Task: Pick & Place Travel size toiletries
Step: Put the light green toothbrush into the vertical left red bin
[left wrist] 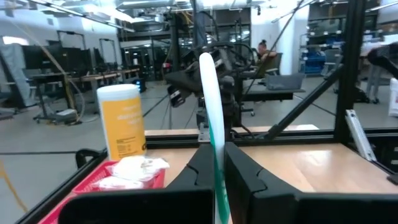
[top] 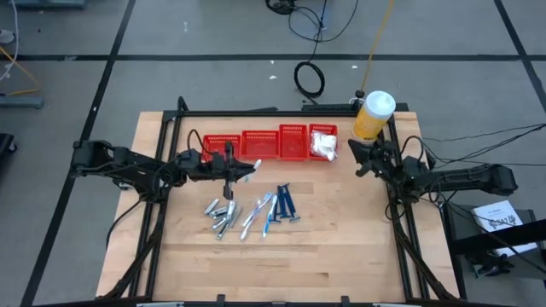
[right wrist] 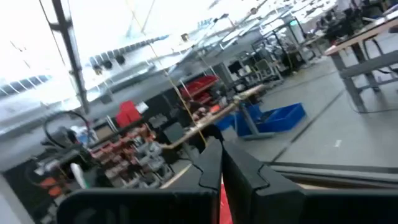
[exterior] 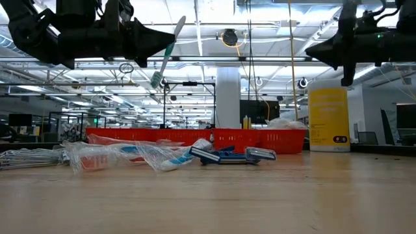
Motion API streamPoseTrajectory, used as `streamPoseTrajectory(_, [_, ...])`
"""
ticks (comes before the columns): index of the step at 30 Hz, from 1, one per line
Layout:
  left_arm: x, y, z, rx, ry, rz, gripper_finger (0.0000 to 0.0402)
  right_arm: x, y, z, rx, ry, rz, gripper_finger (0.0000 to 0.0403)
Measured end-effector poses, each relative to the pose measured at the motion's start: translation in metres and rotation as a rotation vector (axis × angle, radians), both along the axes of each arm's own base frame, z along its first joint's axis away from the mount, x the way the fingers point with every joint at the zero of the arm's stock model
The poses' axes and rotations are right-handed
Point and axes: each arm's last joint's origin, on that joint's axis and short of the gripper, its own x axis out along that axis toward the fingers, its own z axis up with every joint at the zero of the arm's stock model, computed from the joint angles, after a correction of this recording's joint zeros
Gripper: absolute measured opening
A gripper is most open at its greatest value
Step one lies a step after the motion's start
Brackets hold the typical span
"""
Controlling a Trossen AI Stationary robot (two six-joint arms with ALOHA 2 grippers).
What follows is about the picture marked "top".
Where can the yellow wipes canister white lid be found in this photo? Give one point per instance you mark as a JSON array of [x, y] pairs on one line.
[[375, 115]]

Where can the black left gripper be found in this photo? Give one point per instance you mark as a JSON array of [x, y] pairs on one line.
[[205, 168]]

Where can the red plastic basket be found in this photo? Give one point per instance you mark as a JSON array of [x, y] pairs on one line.
[[260, 147], [293, 145], [213, 143], [323, 127]]

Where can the white toothbrush blue grip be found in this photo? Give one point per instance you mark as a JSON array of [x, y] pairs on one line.
[[271, 213]]

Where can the black metal rig frame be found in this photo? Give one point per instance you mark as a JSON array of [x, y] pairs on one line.
[[256, 113]]

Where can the clear bag of cotton pads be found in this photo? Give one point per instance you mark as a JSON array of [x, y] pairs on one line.
[[324, 143]]

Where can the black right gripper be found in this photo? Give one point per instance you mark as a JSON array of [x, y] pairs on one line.
[[384, 160]]

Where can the grey metal floor base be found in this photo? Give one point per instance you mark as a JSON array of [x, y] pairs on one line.
[[19, 102], [47, 3]]

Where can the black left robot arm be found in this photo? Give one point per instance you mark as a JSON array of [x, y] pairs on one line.
[[128, 164]]

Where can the white printed booklet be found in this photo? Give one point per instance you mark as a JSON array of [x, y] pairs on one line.
[[497, 217]]

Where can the black side stand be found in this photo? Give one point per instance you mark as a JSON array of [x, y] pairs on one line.
[[458, 226]]

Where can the blue razors pile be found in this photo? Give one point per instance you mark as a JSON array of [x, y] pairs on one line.
[[276, 213]]

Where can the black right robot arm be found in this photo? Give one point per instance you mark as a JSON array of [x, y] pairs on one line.
[[469, 177]]

